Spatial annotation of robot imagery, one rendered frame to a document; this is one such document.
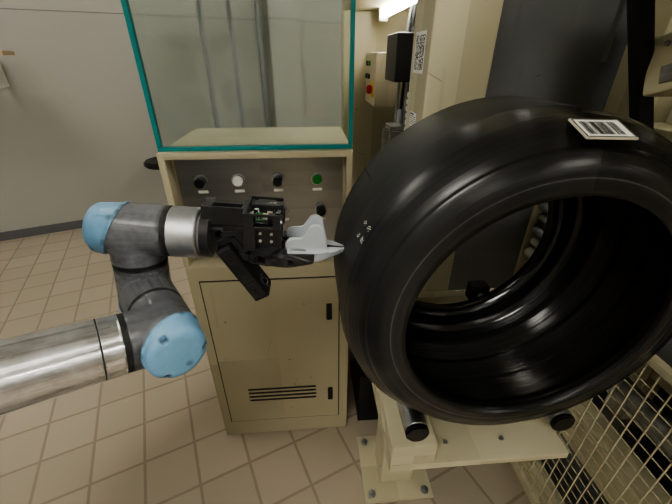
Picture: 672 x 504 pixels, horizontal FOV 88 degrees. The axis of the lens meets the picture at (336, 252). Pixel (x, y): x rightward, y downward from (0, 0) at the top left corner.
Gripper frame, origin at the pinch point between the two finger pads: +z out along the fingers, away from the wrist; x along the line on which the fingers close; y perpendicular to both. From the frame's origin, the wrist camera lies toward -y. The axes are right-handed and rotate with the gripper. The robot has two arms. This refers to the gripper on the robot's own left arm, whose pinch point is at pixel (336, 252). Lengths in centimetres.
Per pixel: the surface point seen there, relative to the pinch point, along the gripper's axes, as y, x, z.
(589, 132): 22.6, -10.5, 24.6
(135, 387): -134, 81, -86
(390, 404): -35.4, -1.4, 15.1
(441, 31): 32.9, 27.1, 18.3
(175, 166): -6, 57, -43
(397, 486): -119, 23, 39
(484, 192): 15.1, -11.0, 14.8
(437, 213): 12.1, -10.7, 10.1
